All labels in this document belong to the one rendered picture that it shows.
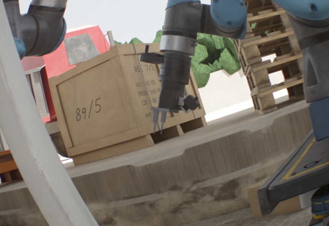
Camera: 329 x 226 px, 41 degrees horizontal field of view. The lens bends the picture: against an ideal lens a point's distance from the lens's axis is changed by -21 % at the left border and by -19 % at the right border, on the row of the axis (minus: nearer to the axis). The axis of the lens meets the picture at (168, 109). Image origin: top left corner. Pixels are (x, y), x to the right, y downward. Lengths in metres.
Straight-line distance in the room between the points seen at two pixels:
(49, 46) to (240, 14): 0.49
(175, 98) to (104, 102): 2.78
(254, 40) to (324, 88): 2.17
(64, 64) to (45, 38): 10.01
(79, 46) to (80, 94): 7.06
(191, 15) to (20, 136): 0.79
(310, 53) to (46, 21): 0.49
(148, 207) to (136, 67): 2.04
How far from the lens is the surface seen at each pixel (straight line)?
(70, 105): 4.30
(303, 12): 0.57
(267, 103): 2.87
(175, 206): 2.28
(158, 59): 1.36
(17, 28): 0.84
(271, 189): 0.75
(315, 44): 0.75
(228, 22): 1.21
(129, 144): 4.05
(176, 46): 1.33
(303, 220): 1.59
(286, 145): 2.14
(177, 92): 1.34
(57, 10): 0.93
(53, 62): 10.83
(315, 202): 0.81
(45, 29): 0.92
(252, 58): 2.89
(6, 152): 3.95
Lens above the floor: 0.46
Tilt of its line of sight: 1 degrees up
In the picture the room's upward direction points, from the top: 17 degrees counter-clockwise
